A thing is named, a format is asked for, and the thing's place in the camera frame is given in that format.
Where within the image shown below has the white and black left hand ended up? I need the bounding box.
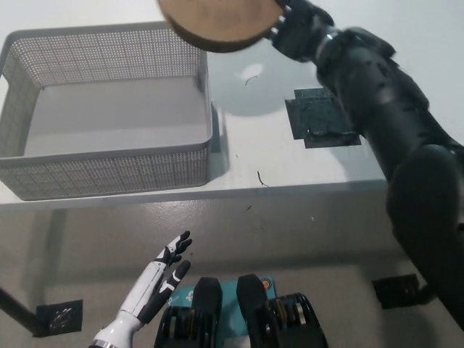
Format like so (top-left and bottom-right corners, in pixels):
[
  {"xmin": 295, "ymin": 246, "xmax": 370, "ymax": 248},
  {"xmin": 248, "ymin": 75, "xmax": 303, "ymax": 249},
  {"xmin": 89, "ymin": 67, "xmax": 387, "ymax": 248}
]
[{"xmin": 119, "ymin": 231, "xmax": 193, "ymax": 326}]

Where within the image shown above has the black right hand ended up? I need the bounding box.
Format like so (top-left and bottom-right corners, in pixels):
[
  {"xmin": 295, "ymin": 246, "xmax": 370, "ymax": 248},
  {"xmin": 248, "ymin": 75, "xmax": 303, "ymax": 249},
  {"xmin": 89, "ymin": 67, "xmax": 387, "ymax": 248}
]
[{"xmin": 268, "ymin": 0, "xmax": 336, "ymax": 65}]

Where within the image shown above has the brown cardboard filament spool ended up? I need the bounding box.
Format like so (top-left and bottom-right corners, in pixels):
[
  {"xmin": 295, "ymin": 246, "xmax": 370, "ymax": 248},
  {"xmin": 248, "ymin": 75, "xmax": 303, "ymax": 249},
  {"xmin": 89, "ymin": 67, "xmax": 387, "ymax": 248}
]
[{"xmin": 157, "ymin": 0, "xmax": 280, "ymax": 54}]

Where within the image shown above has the black ribbed robot body block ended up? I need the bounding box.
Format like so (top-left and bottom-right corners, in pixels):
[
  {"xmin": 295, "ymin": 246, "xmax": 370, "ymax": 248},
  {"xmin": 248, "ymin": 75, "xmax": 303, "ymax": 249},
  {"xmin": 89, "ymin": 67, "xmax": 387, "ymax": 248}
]
[
  {"xmin": 154, "ymin": 276, "xmax": 223, "ymax": 348},
  {"xmin": 236, "ymin": 274, "xmax": 329, "ymax": 348}
]

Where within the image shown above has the black tape patch on table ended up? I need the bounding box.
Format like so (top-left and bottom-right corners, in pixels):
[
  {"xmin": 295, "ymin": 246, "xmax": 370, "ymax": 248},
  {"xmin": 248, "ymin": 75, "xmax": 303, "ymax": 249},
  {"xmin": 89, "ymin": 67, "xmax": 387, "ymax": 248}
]
[{"xmin": 284, "ymin": 86, "xmax": 363, "ymax": 149}]

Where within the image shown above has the black floor tape patch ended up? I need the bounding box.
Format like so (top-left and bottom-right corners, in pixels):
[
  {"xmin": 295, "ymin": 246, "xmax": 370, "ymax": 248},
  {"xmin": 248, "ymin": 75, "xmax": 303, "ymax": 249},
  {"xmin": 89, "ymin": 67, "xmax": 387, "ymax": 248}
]
[
  {"xmin": 371, "ymin": 274, "xmax": 432, "ymax": 310},
  {"xmin": 35, "ymin": 299, "xmax": 83, "ymax": 336}
]

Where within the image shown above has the grey perforated plastic basket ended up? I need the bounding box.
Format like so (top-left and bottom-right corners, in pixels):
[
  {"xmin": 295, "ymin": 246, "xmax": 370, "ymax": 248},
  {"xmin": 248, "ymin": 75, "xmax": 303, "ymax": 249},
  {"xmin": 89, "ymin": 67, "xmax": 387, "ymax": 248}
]
[{"xmin": 0, "ymin": 20, "xmax": 215, "ymax": 202}]

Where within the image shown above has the dark table leg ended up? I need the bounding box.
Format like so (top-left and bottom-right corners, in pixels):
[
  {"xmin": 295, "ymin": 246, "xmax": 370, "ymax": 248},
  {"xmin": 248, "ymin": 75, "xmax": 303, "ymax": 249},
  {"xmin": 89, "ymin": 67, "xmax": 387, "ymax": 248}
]
[{"xmin": 0, "ymin": 288, "xmax": 39, "ymax": 327}]

